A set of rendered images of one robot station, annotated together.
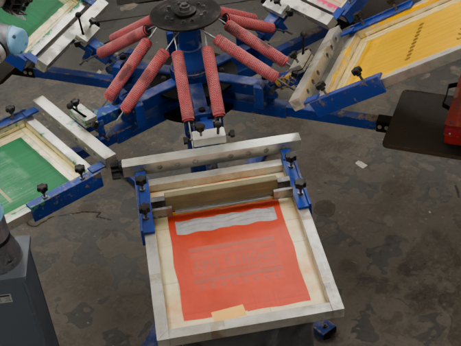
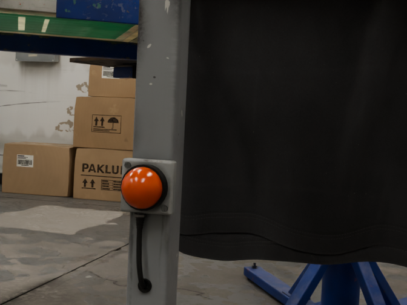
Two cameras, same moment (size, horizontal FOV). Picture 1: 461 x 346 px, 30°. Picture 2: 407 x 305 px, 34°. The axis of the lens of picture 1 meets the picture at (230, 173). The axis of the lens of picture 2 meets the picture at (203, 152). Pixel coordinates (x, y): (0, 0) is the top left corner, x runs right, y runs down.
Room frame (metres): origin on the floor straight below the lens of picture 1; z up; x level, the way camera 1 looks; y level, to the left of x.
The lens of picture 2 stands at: (1.00, -0.18, 0.72)
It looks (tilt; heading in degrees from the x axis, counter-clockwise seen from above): 3 degrees down; 20
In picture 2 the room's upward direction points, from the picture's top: 3 degrees clockwise
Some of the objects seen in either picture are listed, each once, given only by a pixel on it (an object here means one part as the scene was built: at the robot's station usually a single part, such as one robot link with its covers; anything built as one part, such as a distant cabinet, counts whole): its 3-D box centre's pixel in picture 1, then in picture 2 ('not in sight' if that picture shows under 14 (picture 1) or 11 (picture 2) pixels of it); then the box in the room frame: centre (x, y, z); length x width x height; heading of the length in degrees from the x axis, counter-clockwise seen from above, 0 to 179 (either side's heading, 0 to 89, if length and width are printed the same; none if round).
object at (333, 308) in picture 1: (231, 242); not in sight; (2.16, 0.02, 0.97); 0.79 x 0.58 x 0.04; 6
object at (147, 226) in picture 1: (145, 209); not in sight; (2.37, 0.32, 0.98); 0.30 x 0.05 x 0.07; 6
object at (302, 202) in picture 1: (296, 185); not in sight; (2.43, -0.23, 0.98); 0.30 x 0.05 x 0.07; 6
